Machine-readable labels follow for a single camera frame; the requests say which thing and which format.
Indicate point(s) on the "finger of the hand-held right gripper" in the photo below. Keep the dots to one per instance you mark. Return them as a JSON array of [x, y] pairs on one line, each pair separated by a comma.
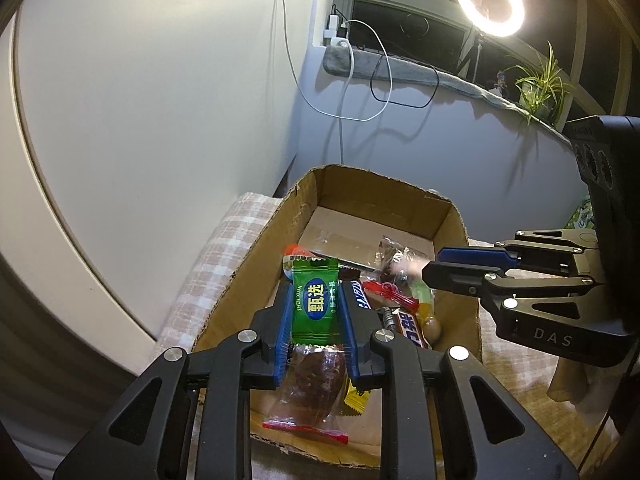
[[470, 255], [450, 277]]

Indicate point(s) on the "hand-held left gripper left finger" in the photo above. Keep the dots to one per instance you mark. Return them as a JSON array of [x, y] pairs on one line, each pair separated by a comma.
[[285, 332]]

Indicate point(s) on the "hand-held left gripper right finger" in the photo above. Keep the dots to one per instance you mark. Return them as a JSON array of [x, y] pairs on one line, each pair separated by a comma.
[[350, 332]]

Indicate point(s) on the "clear colourful gummy packet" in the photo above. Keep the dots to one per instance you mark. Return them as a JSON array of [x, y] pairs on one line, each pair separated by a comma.
[[422, 305]]

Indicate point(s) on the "green candy packet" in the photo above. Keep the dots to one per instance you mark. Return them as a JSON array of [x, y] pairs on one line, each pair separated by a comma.
[[315, 305]]

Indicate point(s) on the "clear red-edged brown snack packet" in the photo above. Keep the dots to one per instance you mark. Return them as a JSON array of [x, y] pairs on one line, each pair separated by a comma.
[[312, 375]]

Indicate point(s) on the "brown cardboard box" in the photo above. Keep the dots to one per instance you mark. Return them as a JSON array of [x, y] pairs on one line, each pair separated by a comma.
[[380, 195]]

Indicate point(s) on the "green white snack bag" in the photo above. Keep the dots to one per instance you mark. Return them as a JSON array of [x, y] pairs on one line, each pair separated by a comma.
[[582, 217]]

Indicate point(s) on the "red snack packet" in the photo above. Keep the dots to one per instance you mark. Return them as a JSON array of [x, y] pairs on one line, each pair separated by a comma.
[[385, 291]]

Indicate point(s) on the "clear dark snack packet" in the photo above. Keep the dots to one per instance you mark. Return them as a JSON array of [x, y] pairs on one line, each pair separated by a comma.
[[390, 265]]

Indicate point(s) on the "brown chocolate bar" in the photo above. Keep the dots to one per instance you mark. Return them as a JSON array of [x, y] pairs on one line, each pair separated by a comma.
[[412, 332]]

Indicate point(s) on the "yellow candy packet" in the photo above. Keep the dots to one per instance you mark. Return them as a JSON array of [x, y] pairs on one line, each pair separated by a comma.
[[356, 400]]

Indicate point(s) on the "orange white snack packet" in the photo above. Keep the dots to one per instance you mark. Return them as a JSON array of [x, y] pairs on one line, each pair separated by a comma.
[[292, 255]]

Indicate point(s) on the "beige cloth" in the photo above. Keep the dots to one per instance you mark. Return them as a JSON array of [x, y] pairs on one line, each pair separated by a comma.
[[570, 380]]

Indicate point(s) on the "small figurine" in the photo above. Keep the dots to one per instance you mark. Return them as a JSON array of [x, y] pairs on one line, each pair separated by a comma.
[[498, 82]]

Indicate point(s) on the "potted spider plant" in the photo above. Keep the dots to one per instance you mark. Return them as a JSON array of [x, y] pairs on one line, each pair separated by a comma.
[[542, 85]]

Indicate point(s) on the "grey windowsill cloth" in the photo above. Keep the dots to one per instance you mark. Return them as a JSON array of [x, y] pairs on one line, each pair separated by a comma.
[[360, 62]]

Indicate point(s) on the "white power socket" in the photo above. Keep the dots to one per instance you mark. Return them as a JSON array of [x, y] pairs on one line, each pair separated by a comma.
[[337, 42]]

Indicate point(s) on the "white charger plug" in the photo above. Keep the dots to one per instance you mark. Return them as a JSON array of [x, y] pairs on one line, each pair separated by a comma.
[[333, 22]]

